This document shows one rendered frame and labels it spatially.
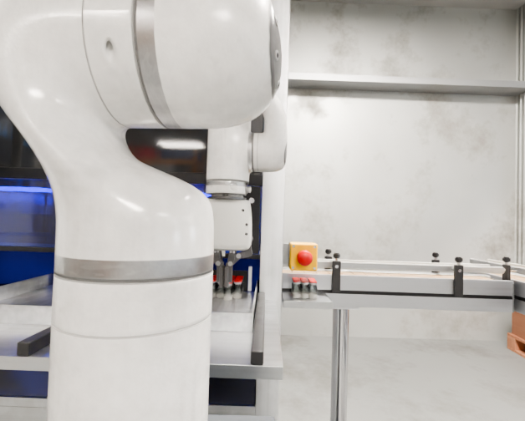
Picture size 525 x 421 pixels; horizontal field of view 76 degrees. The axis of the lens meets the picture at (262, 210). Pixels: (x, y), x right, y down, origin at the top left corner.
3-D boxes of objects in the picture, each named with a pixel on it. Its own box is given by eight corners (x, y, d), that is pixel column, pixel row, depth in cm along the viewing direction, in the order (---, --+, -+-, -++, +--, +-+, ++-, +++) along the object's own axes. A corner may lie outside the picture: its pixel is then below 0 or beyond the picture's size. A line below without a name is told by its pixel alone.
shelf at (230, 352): (33, 291, 97) (33, 285, 97) (274, 300, 96) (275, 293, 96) (-197, 362, 49) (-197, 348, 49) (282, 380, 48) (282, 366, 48)
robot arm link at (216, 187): (252, 185, 70) (251, 199, 70) (210, 184, 70) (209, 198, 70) (250, 180, 62) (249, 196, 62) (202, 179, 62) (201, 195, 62)
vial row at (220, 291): (174, 295, 89) (175, 277, 89) (242, 296, 89) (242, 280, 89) (172, 296, 87) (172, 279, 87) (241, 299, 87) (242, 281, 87)
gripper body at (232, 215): (253, 195, 70) (252, 249, 69) (205, 193, 70) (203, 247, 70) (252, 192, 62) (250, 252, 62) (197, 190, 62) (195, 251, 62)
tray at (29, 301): (50, 285, 97) (51, 273, 97) (140, 288, 96) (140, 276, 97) (-67, 321, 63) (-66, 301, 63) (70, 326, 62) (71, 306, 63)
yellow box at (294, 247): (287, 266, 95) (288, 240, 95) (313, 267, 95) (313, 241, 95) (289, 271, 87) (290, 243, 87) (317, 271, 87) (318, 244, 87)
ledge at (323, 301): (281, 296, 102) (281, 289, 102) (323, 297, 102) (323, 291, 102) (282, 307, 88) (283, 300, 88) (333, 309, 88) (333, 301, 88)
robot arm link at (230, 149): (255, 185, 70) (211, 184, 71) (257, 122, 70) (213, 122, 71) (251, 180, 62) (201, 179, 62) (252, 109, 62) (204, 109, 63)
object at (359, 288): (279, 306, 97) (281, 251, 97) (277, 294, 112) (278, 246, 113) (517, 314, 96) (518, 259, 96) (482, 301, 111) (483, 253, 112)
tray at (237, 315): (167, 289, 96) (167, 277, 96) (257, 292, 96) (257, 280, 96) (113, 327, 62) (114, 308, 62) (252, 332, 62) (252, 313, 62)
